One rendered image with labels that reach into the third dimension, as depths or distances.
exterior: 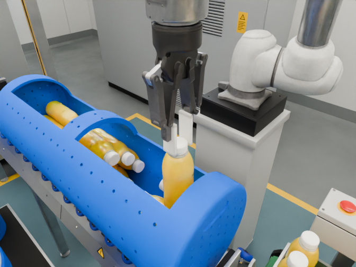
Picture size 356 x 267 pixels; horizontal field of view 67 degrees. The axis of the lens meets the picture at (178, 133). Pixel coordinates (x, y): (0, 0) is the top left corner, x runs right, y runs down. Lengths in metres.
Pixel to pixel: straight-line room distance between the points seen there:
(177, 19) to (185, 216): 0.34
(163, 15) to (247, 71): 0.75
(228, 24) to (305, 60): 1.31
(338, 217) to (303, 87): 0.50
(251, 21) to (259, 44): 1.09
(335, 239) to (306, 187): 1.69
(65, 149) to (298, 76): 0.79
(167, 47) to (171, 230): 0.32
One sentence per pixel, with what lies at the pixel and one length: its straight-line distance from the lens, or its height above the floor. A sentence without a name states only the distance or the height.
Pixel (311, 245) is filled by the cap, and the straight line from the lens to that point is 0.72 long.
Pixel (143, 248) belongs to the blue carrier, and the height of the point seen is 1.15.
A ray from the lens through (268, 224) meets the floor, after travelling 2.12.
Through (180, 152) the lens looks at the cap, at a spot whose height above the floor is 1.31.
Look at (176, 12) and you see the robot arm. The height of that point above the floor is 1.56.
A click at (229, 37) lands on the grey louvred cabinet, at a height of 1.02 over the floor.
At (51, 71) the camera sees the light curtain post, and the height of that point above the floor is 0.99.
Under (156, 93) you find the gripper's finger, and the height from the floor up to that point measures 1.45.
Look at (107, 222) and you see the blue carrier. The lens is 0.64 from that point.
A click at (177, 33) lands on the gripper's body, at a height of 1.53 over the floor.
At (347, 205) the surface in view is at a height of 1.11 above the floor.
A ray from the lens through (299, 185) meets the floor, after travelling 2.47.
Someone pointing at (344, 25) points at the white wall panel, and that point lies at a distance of 3.27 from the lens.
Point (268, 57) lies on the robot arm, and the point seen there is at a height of 1.29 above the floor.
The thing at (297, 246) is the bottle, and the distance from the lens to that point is 0.74.
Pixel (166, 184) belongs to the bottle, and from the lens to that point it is 0.57.
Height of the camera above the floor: 1.63
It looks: 35 degrees down
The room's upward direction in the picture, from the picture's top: straight up
